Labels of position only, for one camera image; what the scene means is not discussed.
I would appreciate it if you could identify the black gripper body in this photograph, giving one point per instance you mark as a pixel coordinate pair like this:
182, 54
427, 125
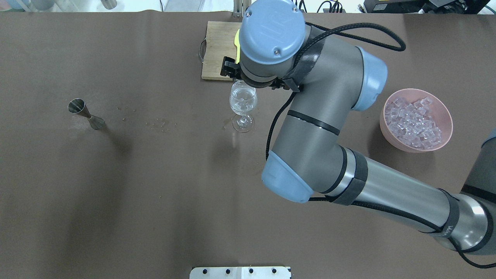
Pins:
229, 69

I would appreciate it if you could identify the steel jigger measuring cup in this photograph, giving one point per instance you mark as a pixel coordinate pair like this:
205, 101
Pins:
78, 107

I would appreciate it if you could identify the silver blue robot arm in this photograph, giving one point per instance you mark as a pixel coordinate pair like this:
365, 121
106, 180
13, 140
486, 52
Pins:
329, 78

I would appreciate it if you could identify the clear wine glass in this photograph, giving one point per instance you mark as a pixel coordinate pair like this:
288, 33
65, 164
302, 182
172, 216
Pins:
243, 100

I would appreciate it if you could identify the pink bowl of ice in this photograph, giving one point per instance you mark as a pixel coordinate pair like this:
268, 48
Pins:
416, 121

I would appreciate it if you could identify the yellow plastic knife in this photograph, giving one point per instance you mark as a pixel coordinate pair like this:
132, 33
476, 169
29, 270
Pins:
237, 46

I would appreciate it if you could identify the bamboo cutting board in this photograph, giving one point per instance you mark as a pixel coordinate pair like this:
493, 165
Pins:
219, 44

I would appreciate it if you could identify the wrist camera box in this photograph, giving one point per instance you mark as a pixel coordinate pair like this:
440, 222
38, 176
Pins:
231, 69

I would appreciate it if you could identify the aluminium frame post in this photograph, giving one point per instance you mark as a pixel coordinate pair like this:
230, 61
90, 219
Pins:
240, 7

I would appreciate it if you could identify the white pedestal column base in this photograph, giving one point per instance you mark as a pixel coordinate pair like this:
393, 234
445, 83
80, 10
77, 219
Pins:
241, 272

